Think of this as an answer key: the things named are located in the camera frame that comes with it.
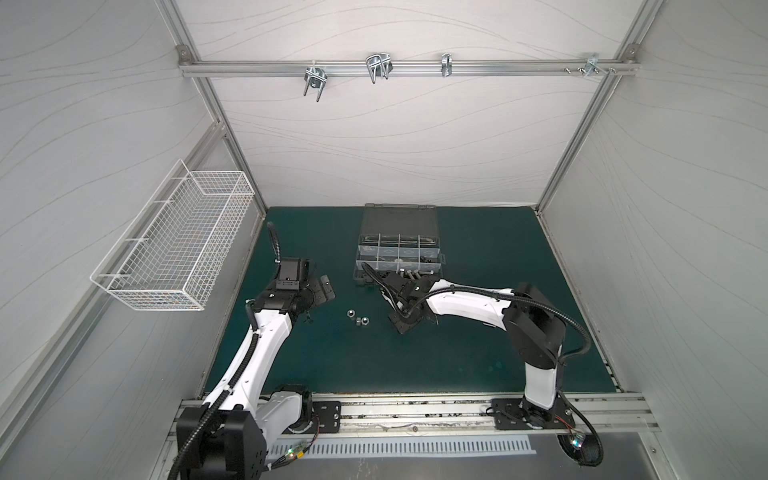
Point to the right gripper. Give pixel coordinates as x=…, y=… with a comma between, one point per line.
x=396, y=294

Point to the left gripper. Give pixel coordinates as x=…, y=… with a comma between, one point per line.
x=318, y=295

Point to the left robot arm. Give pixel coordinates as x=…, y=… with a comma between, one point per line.
x=229, y=435

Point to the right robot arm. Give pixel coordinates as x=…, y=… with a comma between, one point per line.
x=544, y=337

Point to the grey compartment organizer box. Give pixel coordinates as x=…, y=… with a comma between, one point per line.
x=401, y=238

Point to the green table mat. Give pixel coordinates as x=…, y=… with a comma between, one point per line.
x=483, y=247

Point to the white vent strip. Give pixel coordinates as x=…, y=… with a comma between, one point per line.
x=420, y=447

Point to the metal u-bolt clamp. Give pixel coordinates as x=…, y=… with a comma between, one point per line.
x=379, y=65
x=315, y=79

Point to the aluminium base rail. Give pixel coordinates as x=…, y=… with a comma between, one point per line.
x=458, y=414

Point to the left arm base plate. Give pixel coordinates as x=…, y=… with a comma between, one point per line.
x=317, y=417

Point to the white wire basket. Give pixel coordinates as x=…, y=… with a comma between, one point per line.
x=171, y=253

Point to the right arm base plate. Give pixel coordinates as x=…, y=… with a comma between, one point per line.
x=520, y=414

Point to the small metal bracket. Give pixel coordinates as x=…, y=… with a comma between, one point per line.
x=446, y=65

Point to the aluminium crossbar rail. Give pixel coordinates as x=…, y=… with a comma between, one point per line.
x=401, y=68

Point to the right metal rail clamp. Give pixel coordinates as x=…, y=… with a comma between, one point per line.
x=591, y=67

